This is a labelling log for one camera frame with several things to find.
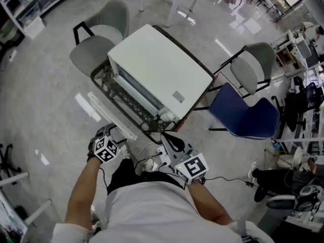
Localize cluttered white desk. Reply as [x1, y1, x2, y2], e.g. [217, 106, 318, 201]
[272, 29, 324, 78]

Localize person's left forearm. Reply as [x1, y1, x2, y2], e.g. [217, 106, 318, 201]
[65, 157, 108, 231]

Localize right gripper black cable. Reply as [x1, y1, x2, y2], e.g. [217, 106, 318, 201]
[133, 152, 164, 173]

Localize black floor cable with adapter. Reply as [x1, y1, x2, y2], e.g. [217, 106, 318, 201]
[202, 176, 255, 187]

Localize person's black trousers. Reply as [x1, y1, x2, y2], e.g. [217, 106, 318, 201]
[106, 158, 183, 196]

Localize white box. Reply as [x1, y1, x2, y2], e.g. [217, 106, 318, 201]
[25, 16, 46, 40]

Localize dark wicker glass-top table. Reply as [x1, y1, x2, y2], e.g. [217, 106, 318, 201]
[90, 25, 216, 145]

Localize small wooden table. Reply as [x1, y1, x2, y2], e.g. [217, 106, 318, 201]
[274, 47, 299, 69]

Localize white plastic chair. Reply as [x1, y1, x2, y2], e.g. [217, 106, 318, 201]
[277, 147, 304, 171]

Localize grey padded armchair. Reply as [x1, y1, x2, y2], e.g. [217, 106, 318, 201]
[69, 0, 130, 78]

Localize office chair with black jacket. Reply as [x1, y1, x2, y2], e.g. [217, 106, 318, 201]
[272, 76, 324, 134]

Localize person's right white shoe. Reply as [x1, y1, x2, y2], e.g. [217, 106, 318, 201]
[143, 158, 155, 172]

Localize person's right forearm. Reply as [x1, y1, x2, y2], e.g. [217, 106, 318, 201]
[187, 178, 235, 225]

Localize white cable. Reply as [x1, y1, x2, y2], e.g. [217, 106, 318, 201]
[135, 141, 160, 163]

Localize row of clear storage bins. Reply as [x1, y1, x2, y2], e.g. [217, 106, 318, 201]
[17, 0, 74, 27]

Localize person's white shoe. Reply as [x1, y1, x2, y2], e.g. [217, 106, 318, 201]
[143, 158, 155, 172]
[118, 145, 131, 160]

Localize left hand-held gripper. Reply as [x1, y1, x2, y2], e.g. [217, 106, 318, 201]
[87, 124, 128, 164]

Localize grey mesh office chair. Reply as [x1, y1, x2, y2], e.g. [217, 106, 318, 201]
[254, 183, 324, 217]

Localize person's left white shoe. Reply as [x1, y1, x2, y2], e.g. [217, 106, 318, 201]
[118, 145, 131, 160]

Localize person's white shirt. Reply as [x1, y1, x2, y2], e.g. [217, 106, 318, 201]
[52, 181, 273, 243]

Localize white oven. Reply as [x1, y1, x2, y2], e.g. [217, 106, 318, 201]
[106, 23, 214, 123]

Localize pale green basket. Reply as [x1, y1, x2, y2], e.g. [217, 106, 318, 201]
[0, 21, 18, 45]

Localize grey folding chair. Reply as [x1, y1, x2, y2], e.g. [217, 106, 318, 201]
[214, 42, 276, 98]

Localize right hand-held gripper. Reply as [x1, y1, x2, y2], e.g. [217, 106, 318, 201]
[160, 132, 210, 186]

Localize blue folding chair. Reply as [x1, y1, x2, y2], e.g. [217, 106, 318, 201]
[209, 82, 281, 139]

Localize white shelf unit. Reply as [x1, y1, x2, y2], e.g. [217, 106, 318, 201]
[0, 0, 84, 37]

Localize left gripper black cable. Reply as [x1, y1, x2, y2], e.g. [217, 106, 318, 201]
[98, 167, 109, 191]

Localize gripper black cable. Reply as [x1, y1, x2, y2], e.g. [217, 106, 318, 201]
[133, 152, 164, 173]
[98, 167, 109, 191]

